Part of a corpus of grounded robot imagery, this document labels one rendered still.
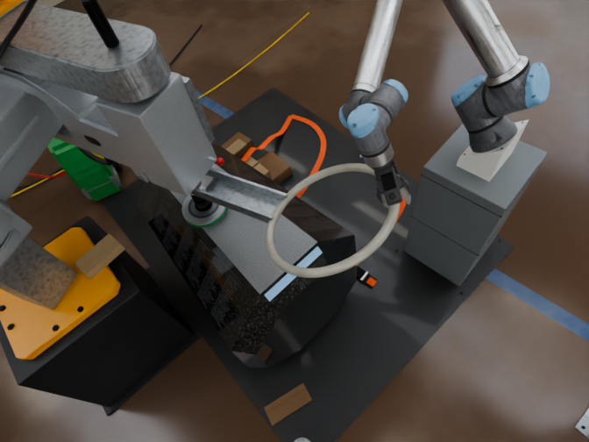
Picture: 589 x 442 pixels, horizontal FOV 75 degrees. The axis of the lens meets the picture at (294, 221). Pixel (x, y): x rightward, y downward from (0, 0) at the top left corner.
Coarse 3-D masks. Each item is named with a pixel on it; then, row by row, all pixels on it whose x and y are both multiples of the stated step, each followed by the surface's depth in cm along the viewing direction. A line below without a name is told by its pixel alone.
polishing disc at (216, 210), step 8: (184, 200) 182; (192, 200) 181; (184, 208) 179; (192, 208) 178; (216, 208) 177; (224, 208) 176; (184, 216) 177; (192, 216) 176; (200, 216) 175; (208, 216) 175; (216, 216) 174; (200, 224) 173
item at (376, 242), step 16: (320, 176) 146; (288, 192) 147; (272, 224) 140; (384, 224) 115; (272, 240) 135; (384, 240) 113; (272, 256) 129; (352, 256) 113; (368, 256) 113; (288, 272) 122; (304, 272) 118; (320, 272) 115; (336, 272) 113
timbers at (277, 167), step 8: (240, 136) 314; (224, 144) 311; (248, 144) 310; (240, 152) 308; (272, 152) 298; (264, 160) 294; (272, 160) 293; (280, 160) 292; (272, 168) 289; (280, 168) 288; (288, 168) 288; (272, 176) 285; (280, 176) 287
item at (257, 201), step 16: (224, 176) 156; (192, 192) 157; (208, 192) 151; (224, 192) 156; (240, 192) 155; (256, 192) 153; (272, 192) 148; (240, 208) 146; (256, 208) 149; (272, 208) 148
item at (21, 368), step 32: (96, 224) 209; (128, 256) 228; (128, 288) 177; (160, 288) 256; (0, 320) 176; (96, 320) 170; (128, 320) 183; (160, 320) 201; (64, 352) 166; (96, 352) 181; (128, 352) 198; (160, 352) 220; (32, 384) 164; (64, 384) 179; (96, 384) 197; (128, 384) 218
